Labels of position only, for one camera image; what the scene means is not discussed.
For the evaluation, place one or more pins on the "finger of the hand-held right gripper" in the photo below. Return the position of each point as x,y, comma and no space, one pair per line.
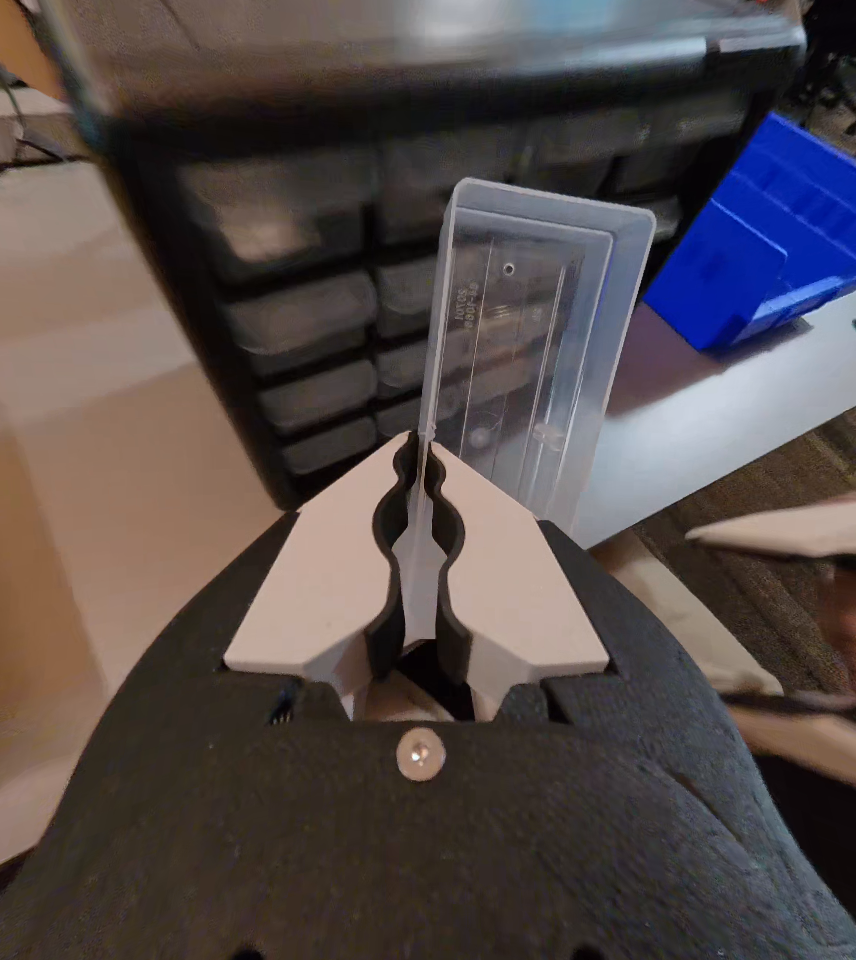
848,750
833,529

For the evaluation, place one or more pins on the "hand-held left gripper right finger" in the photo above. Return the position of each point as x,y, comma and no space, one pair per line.
525,600

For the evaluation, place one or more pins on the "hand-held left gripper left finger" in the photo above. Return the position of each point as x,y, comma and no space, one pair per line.
315,585

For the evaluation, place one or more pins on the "clear plastic drawer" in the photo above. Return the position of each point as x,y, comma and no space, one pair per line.
533,337

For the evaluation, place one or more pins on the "black drawer cabinet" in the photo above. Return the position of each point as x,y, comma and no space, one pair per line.
142,225

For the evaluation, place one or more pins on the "grey desk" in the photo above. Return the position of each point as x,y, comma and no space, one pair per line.
97,450

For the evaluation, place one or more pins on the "blue storage bin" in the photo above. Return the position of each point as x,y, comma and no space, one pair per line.
773,247

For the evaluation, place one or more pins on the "black office chair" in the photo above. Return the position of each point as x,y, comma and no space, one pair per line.
840,82

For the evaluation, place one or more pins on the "cardboard box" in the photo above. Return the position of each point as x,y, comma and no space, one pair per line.
15,45

